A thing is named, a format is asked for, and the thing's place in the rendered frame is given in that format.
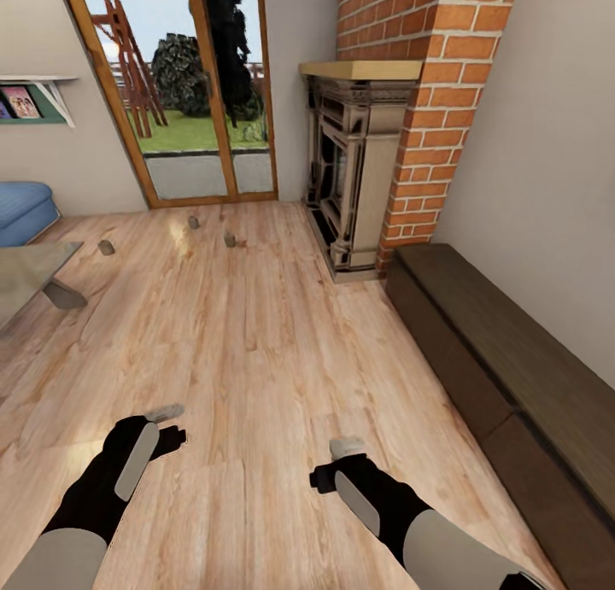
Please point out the wood fireplace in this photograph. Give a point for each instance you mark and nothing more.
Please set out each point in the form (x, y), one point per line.
(354, 133)

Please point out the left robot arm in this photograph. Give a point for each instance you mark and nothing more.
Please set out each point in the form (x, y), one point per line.
(69, 552)

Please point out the door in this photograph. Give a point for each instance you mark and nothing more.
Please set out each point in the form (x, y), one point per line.
(191, 141)

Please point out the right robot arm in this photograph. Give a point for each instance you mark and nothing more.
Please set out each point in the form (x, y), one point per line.
(438, 554)

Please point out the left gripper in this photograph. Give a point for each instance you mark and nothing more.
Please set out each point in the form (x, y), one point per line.
(171, 439)

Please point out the coffee table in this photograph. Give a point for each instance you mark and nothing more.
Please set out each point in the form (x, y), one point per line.
(24, 271)

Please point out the sofa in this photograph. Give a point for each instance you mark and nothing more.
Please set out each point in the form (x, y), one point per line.
(26, 212)

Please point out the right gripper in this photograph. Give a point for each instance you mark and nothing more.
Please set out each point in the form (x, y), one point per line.
(323, 477)

